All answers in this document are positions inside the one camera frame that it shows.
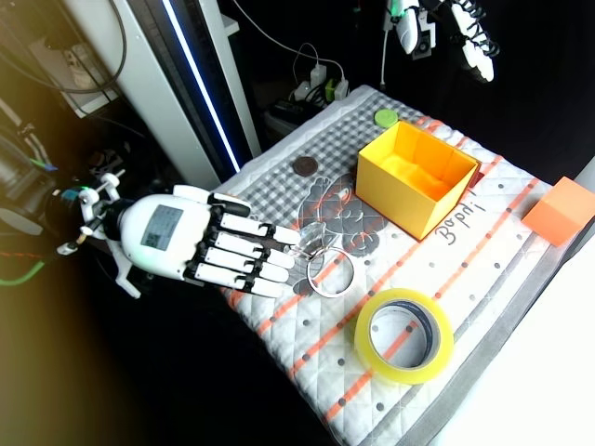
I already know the thick black cable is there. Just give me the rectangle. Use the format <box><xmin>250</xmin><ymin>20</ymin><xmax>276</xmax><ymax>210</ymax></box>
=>
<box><xmin>0</xmin><ymin>0</ymin><xmax>128</xmax><ymax>94</ymax></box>

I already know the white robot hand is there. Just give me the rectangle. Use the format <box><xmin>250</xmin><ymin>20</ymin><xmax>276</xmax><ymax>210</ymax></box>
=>
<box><xmin>448</xmin><ymin>0</ymin><xmax>502</xmax><ymax>84</ymax></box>
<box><xmin>119</xmin><ymin>184</ymin><xmax>302</xmax><ymax>298</ymax></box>

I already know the green cable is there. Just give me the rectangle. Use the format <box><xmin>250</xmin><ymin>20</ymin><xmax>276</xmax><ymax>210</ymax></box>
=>
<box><xmin>0</xmin><ymin>259</ymin><xmax>47</xmax><ymax>287</ymax></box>

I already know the clear thin ring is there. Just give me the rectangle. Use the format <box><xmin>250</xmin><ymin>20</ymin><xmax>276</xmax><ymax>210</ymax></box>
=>
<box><xmin>285</xmin><ymin>221</ymin><xmax>357</xmax><ymax>298</ymax></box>

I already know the black power adapter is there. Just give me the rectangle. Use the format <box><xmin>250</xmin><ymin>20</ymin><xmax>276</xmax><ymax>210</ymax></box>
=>
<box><xmin>269</xmin><ymin>98</ymin><xmax>322</xmax><ymax>125</ymax></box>

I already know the orange block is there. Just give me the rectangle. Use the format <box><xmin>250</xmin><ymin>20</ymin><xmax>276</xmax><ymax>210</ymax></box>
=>
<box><xmin>520</xmin><ymin>176</ymin><xmax>590</xmax><ymax>247</ymax></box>

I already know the brown round cookie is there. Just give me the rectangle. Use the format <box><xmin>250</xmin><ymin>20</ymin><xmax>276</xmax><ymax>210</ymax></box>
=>
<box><xmin>292</xmin><ymin>155</ymin><xmax>319</xmax><ymax>177</ymax></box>

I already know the white column with blue light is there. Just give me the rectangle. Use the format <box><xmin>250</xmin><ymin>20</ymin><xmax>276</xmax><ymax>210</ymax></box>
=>
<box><xmin>62</xmin><ymin>0</ymin><xmax>262</xmax><ymax>190</ymax></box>

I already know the yellow box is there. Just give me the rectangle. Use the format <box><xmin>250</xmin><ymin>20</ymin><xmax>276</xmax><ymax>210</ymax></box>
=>
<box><xmin>355</xmin><ymin>120</ymin><xmax>484</xmax><ymax>242</ymax></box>

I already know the thin white cable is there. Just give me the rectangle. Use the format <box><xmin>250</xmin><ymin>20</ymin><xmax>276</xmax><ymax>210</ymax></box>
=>
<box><xmin>381</xmin><ymin>16</ymin><xmax>390</xmax><ymax>90</ymax></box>
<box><xmin>231</xmin><ymin>0</ymin><xmax>349</xmax><ymax>84</ymax></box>

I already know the yellow tape roll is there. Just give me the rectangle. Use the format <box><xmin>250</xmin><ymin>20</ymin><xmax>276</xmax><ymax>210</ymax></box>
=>
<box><xmin>353</xmin><ymin>287</ymin><xmax>455</xmax><ymax>386</ymax></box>

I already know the grey quilt with printed bear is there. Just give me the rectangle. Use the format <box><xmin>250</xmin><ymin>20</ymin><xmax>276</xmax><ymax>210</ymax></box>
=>
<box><xmin>216</xmin><ymin>84</ymin><xmax>591</xmax><ymax>446</ymax></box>

